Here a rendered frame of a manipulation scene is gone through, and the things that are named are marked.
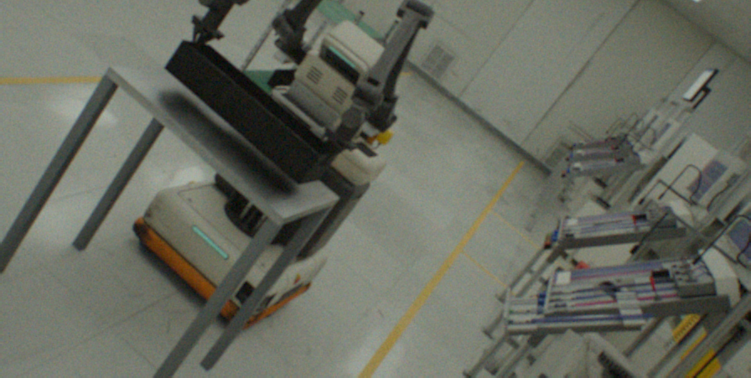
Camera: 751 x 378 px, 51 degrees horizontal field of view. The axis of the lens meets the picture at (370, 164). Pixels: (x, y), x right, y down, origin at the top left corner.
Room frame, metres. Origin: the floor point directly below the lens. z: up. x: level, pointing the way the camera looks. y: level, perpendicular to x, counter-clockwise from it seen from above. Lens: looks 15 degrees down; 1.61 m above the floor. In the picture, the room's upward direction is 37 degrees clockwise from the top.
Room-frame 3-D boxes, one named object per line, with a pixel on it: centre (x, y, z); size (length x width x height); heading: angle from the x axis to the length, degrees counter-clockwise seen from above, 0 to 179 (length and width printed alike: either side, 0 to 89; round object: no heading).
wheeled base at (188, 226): (3.07, 0.25, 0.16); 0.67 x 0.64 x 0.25; 169
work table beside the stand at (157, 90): (2.31, 0.40, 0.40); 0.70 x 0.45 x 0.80; 79
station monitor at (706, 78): (8.03, -2.16, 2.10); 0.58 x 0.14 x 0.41; 172
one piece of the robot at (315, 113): (2.79, 0.31, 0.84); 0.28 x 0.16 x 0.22; 79
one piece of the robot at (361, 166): (3.16, 0.23, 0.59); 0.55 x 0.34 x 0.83; 79
